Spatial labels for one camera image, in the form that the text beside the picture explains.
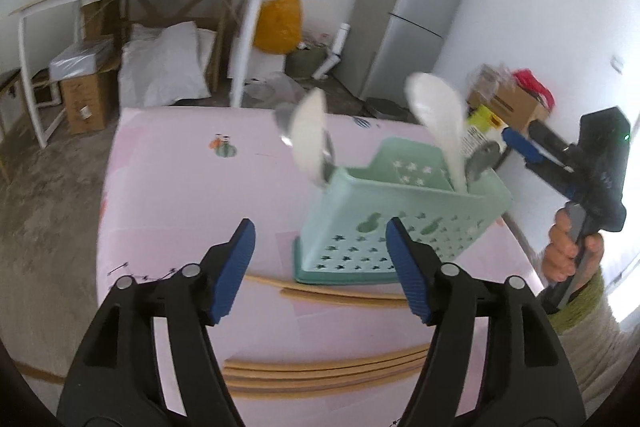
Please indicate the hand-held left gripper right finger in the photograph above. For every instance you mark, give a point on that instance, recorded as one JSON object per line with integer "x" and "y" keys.
{"x": 410, "y": 272}

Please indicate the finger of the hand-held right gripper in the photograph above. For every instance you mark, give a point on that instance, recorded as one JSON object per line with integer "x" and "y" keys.
{"x": 552, "y": 139}
{"x": 522, "y": 146}

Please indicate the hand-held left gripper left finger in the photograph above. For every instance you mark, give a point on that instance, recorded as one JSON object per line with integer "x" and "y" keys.
{"x": 232, "y": 272}

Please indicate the small metal spoon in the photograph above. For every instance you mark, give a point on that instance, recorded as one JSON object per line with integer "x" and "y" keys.
{"x": 482, "y": 159}

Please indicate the green star-hole utensil holder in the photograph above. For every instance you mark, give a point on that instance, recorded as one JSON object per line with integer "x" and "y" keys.
{"x": 360, "y": 202}

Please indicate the white rice paddle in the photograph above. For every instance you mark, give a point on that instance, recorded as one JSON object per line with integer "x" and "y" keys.
{"x": 435, "y": 107}

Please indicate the bundle of wooden chopsticks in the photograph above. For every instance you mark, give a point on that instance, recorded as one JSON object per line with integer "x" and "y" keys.
{"x": 325, "y": 369}

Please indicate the large metal spoon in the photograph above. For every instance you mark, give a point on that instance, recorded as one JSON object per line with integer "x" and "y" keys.
{"x": 283, "y": 122}

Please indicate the white soup spoon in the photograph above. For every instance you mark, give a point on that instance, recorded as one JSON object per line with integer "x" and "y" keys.
{"x": 310, "y": 132}

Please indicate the person's right forearm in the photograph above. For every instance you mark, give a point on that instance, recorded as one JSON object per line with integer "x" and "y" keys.
{"x": 595, "y": 332}

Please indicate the person's right hand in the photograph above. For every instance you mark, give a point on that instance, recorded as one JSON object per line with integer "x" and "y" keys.
{"x": 560, "y": 252}

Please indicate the yellow green printed bag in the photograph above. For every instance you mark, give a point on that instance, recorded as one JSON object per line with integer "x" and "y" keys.
{"x": 482, "y": 124}

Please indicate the open cardboard box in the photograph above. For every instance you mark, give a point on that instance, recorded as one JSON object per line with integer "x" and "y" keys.
{"x": 510, "y": 99}

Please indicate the red packet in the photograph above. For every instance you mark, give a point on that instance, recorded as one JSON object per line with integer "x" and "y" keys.
{"x": 535, "y": 87}

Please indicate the pink printed tablecloth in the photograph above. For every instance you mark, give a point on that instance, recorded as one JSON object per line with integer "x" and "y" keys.
{"x": 190, "y": 187}

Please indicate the grey round basin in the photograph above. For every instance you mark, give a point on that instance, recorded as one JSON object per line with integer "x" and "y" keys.
{"x": 387, "y": 108}

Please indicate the grey refrigerator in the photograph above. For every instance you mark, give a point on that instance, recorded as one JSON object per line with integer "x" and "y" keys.
{"x": 410, "y": 7}

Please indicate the clear plastic bag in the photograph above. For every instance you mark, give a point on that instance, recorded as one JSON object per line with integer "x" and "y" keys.
{"x": 275, "y": 89}

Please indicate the white pipe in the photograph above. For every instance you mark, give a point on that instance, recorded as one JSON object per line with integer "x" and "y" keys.
{"x": 336, "y": 49}

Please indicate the white woven sack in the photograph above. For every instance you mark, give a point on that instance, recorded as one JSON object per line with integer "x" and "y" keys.
{"x": 160, "y": 67}

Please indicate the brown cardboard box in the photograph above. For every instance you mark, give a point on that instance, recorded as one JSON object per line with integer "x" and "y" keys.
{"x": 100, "y": 19}
{"x": 85, "y": 104}

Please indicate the yellow plastic bag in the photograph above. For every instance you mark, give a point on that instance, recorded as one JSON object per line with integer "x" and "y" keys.
{"x": 277, "y": 24}

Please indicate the white framed box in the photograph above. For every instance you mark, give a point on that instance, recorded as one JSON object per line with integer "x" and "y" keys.
{"x": 47, "y": 89}

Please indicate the plastic-wrapped box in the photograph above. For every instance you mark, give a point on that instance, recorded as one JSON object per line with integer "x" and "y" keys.
{"x": 80, "y": 59}

